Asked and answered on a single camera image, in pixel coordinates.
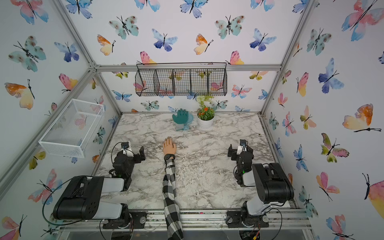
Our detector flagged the black wrist watch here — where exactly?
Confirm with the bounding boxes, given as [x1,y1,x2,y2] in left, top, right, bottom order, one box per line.
[164,154,175,161]

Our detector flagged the checkered sleeve forearm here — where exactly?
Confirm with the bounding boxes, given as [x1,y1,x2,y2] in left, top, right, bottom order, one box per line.
[162,155,184,240]

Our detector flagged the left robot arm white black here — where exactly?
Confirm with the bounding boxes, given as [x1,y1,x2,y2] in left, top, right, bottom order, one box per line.
[53,142,146,229]

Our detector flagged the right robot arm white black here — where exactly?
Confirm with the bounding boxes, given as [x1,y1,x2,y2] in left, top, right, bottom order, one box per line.
[226,140,294,228]

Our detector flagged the mannequin hand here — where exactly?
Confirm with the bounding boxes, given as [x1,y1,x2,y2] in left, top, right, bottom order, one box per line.
[163,137,177,155]

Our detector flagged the potted plant white pot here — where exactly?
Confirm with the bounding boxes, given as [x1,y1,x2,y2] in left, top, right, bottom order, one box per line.
[197,95,215,130]

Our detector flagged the teal hand-shaped holder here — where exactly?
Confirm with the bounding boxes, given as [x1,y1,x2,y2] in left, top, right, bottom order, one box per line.
[172,109,194,131]

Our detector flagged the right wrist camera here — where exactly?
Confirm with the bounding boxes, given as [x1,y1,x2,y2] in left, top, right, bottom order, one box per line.
[237,139,248,155]

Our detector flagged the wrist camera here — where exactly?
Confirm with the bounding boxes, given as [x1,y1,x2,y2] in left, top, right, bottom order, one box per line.
[121,142,134,157]
[237,139,248,155]

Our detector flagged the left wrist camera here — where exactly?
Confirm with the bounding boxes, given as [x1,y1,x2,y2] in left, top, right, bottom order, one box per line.
[121,142,134,157]

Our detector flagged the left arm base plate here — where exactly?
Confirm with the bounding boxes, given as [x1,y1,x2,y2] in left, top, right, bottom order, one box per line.
[102,212,148,230]

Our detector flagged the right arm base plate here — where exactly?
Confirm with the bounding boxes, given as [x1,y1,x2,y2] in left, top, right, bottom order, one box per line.
[225,211,269,229]

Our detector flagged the white mesh wall basket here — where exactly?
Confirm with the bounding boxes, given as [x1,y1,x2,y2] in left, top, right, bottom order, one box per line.
[39,99,105,158]

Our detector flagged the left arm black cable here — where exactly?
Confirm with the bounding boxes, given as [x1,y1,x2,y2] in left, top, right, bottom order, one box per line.
[41,176,83,227]

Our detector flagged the aluminium front rail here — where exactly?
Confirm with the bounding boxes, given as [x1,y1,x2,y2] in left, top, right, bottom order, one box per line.
[59,208,313,232]

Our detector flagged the black wire wall basket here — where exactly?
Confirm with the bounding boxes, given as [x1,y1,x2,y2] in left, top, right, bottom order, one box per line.
[134,62,228,99]

